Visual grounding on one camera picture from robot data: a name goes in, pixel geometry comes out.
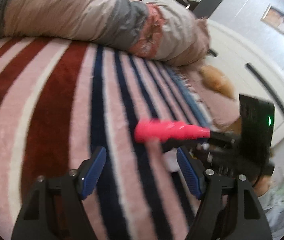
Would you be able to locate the rolled striped duvet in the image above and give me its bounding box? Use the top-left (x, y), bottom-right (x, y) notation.
top-left (0, 0), bottom-right (210, 67)

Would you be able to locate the striped fleece blanket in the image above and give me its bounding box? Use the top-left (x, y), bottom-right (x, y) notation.
top-left (0, 38), bottom-right (210, 239)

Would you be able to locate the pink quilted pillow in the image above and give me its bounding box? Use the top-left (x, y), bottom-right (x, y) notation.
top-left (176, 64), bottom-right (240, 129)

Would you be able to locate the pink tube toy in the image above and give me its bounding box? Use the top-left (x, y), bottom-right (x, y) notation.
top-left (134, 119), bottom-right (211, 142)

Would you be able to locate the tan plush toy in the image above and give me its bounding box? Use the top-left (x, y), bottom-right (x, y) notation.
top-left (199, 65), bottom-right (235, 100)

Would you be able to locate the person's right hand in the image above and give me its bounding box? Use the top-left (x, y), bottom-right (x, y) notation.
top-left (253, 176), bottom-right (271, 197)

